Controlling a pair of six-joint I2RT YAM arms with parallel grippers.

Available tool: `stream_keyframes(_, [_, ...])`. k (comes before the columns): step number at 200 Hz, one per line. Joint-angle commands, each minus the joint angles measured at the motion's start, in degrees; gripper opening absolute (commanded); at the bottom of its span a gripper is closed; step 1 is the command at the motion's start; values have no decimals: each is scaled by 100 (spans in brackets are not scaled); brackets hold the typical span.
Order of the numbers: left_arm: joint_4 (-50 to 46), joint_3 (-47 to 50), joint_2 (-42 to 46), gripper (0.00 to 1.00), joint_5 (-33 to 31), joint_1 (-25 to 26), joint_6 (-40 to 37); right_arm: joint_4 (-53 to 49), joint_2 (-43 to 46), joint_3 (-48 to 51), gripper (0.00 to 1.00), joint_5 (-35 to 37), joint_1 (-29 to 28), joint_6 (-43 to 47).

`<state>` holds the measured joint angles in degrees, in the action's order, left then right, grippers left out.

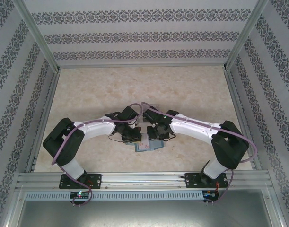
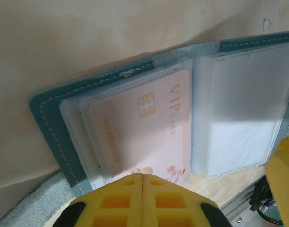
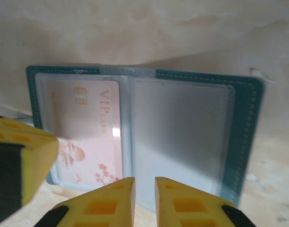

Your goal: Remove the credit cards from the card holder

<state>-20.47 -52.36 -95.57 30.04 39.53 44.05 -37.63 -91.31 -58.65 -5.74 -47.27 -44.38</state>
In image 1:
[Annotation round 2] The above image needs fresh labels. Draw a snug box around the small circuit board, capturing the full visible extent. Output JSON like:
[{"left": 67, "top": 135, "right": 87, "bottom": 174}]
[
  {"left": 70, "top": 191, "right": 90, "bottom": 200},
  {"left": 202, "top": 190, "right": 219, "bottom": 199}
]

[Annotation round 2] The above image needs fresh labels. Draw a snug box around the aluminium mounting rail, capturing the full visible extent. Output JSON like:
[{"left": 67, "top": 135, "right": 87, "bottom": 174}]
[{"left": 15, "top": 171, "right": 271, "bottom": 191}]

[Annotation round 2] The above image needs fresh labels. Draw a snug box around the slotted grey cable duct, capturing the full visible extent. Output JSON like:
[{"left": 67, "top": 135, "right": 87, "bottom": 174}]
[{"left": 25, "top": 190, "right": 204, "bottom": 201}]

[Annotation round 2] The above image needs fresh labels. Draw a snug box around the aluminium table side rail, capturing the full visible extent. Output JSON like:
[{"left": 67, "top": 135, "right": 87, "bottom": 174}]
[
  {"left": 26, "top": 70, "right": 61, "bottom": 173},
  {"left": 223, "top": 70, "right": 263, "bottom": 171}
]

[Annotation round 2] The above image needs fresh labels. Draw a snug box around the teal leather card holder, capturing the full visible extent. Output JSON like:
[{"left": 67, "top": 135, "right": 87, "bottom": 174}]
[{"left": 125, "top": 139, "right": 165, "bottom": 154}]

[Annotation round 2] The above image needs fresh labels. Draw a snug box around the aluminium frame post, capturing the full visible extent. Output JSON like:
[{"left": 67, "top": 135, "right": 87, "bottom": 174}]
[
  {"left": 222, "top": 0, "right": 271, "bottom": 71},
  {"left": 13, "top": 0, "right": 61, "bottom": 71}
]

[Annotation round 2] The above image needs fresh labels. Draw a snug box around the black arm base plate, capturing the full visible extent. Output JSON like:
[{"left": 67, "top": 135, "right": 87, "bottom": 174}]
[
  {"left": 184, "top": 172, "right": 228, "bottom": 189},
  {"left": 59, "top": 174, "right": 103, "bottom": 190}
]

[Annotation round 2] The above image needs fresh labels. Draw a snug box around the aluminium rear frame bar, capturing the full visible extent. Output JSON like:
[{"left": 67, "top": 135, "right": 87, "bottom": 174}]
[{"left": 58, "top": 62, "right": 227, "bottom": 69}]

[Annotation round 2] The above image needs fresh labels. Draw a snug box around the grey metal panel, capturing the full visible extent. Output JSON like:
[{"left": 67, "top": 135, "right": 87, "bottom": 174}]
[{"left": 15, "top": 200, "right": 281, "bottom": 227}]

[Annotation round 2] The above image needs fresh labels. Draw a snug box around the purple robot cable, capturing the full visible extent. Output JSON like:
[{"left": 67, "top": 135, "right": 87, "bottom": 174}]
[
  {"left": 50, "top": 103, "right": 144, "bottom": 204},
  {"left": 140, "top": 101, "right": 258, "bottom": 204}
]

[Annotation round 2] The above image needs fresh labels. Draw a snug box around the white VIP blossom card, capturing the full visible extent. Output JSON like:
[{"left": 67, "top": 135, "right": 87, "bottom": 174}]
[{"left": 136, "top": 133, "right": 150, "bottom": 151}]

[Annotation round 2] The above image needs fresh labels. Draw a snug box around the clear acrylic card stand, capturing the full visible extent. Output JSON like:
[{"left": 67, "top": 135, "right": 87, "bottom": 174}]
[{"left": 142, "top": 103, "right": 161, "bottom": 123}]

